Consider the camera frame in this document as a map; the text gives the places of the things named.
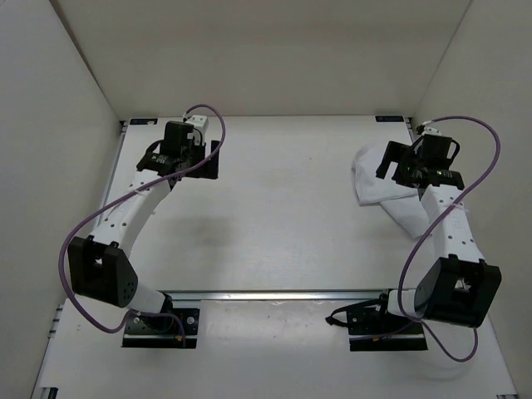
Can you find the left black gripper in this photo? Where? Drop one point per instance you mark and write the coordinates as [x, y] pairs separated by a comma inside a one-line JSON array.
[[209, 168]]

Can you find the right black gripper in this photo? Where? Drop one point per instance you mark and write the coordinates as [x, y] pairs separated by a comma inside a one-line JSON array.
[[397, 154]]

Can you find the white skirt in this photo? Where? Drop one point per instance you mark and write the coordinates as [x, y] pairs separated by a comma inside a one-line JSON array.
[[401, 203]]

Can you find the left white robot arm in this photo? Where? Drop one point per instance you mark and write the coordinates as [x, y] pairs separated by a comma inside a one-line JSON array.
[[99, 264]]

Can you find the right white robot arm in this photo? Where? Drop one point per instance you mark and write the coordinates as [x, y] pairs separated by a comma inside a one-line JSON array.
[[460, 286]]

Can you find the right blue label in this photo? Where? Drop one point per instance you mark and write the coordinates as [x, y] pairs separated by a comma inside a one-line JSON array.
[[389, 119]]

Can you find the blue label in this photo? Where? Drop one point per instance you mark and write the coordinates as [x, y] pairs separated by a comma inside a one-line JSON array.
[[143, 121], [389, 119]]

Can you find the left blue label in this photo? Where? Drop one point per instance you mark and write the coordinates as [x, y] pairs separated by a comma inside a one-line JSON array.
[[143, 121]]

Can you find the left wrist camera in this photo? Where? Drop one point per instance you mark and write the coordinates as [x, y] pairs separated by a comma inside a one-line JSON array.
[[199, 122]]

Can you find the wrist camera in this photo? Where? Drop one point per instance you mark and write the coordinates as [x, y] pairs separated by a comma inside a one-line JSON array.
[[199, 122], [427, 128]]

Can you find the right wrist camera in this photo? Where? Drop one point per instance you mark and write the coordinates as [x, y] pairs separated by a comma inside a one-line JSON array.
[[427, 128]]

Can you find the aluminium rail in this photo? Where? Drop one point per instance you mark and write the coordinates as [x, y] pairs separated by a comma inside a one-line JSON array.
[[274, 295]]

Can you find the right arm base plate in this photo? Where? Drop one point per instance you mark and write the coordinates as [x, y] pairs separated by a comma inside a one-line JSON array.
[[372, 329]]

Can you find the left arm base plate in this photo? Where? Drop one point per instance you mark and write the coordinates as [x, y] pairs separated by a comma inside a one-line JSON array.
[[162, 333]]

